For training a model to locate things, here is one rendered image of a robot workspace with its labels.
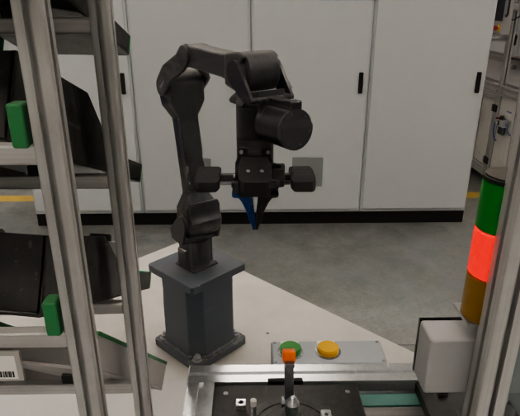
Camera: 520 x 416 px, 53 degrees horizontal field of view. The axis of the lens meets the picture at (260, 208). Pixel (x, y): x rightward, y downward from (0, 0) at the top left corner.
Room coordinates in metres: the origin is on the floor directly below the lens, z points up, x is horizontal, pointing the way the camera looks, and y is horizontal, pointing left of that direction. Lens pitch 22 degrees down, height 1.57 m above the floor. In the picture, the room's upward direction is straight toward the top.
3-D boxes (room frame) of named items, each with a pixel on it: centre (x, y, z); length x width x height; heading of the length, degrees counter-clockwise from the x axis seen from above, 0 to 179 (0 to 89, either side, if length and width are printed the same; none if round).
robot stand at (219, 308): (0.96, 0.13, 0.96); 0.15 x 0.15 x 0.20; 46
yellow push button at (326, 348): (0.80, -0.13, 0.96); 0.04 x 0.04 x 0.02
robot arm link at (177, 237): (0.95, 0.13, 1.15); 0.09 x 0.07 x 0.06; 125
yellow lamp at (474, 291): (0.46, -0.24, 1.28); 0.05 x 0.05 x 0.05
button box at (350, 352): (0.80, -0.13, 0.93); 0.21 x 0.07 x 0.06; 91
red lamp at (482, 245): (0.46, -0.24, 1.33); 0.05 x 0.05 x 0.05
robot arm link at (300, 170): (0.78, 0.01, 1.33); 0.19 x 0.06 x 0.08; 91
